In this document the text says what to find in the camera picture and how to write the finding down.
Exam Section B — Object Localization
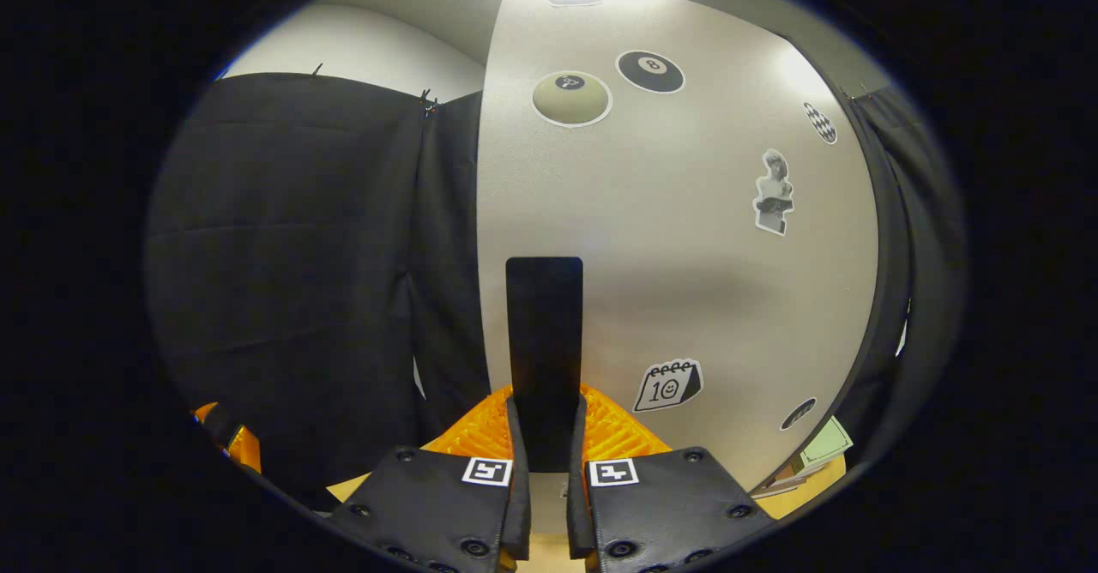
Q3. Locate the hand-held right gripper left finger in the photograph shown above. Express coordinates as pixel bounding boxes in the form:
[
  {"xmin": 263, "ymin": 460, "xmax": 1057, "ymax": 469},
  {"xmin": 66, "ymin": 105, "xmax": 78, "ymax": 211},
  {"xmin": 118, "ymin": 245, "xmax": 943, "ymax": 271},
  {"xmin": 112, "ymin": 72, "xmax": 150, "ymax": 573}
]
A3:
[{"xmin": 330, "ymin": 384, "xmax": 533, "ymax": 573}]

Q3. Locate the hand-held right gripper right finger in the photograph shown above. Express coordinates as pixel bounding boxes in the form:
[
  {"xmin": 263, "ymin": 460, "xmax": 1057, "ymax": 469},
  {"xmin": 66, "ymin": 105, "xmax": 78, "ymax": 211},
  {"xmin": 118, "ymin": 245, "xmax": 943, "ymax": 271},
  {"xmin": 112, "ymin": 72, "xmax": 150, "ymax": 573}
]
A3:
[{"xmin": 566, "ymin": 384, "xmax": 778, "ymax": 573}]

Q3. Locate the black door handle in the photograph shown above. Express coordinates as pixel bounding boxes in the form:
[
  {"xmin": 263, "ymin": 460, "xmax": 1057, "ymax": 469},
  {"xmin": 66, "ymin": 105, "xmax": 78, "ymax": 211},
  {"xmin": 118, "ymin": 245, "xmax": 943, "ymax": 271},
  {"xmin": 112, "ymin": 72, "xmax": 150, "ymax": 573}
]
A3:
[{"xmin": 504, "ymin": 256, "xmax": 586, "ymax": 475}]

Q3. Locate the grey cabinet door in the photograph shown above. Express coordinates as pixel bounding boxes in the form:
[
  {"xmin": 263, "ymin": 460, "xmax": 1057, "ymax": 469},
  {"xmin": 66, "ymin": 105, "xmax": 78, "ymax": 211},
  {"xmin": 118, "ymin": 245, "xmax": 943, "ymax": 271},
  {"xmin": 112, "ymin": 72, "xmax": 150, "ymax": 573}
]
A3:
[{"xmin": 474, "ymin": 0, "xmax": 881, "ymax": 495}]

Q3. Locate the dark grey cabinet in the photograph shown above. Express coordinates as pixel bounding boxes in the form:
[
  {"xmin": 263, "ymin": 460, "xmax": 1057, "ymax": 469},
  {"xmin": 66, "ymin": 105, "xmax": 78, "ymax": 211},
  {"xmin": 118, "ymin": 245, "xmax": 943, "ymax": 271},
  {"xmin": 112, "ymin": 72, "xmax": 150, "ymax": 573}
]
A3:
[{"xmin": 776, "ymin": 31, "xmax": 912, "ymax": 445}]

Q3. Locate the green book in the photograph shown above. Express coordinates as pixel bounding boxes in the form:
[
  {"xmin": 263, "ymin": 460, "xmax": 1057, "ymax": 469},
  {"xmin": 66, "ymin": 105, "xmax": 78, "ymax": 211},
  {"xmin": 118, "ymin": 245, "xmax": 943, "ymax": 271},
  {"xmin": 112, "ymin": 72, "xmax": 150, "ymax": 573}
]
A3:
[{"xmin": 800, "ymin": 416, "xmax": 855, "ymax": 469}]

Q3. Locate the black backdrop cloth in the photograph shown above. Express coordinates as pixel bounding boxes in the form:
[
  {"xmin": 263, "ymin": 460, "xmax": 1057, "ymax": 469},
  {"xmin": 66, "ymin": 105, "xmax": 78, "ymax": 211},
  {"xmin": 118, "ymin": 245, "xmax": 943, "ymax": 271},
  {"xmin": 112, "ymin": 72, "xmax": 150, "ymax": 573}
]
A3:
[{"xmin": 144, "ymin": 71, "xmax": 970, "ymax": 510}]

